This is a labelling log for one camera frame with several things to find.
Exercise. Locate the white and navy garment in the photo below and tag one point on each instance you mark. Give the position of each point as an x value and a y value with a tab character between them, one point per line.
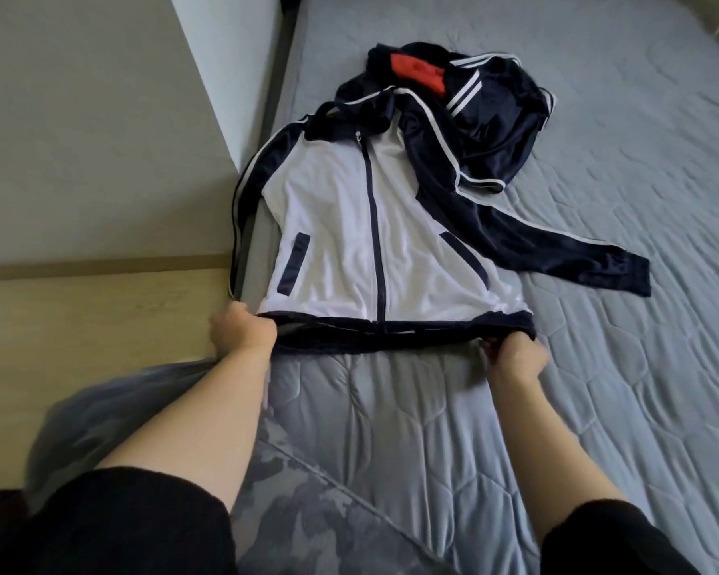
336	233

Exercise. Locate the person's left hand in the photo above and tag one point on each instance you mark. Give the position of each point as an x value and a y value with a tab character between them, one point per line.
242	331

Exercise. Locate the grey quilted bed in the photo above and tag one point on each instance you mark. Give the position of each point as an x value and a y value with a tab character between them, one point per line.
647	113

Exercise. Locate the person's right hand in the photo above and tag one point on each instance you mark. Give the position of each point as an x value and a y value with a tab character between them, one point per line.
518	359

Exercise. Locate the person's right forearm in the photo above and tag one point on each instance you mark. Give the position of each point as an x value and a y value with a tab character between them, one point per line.
557	455

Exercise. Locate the red and navy sports jacket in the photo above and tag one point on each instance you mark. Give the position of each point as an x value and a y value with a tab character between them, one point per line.
491	113

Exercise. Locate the person's left forearm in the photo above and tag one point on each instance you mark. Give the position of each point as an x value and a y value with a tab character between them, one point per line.
192	425

